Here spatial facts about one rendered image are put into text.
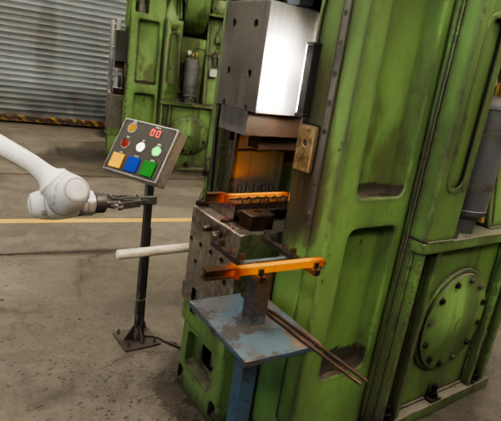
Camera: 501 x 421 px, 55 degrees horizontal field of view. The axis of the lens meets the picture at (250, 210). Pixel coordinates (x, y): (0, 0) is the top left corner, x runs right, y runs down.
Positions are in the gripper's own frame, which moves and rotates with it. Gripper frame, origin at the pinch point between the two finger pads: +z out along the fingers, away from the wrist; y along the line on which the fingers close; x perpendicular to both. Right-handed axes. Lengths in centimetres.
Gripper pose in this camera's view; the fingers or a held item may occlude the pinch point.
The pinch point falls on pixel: (147, 200)
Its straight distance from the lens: 186.0
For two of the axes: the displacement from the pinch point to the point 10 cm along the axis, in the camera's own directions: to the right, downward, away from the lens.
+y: 5.6, 3.1, -7.7
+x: 1.4, -9.5, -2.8
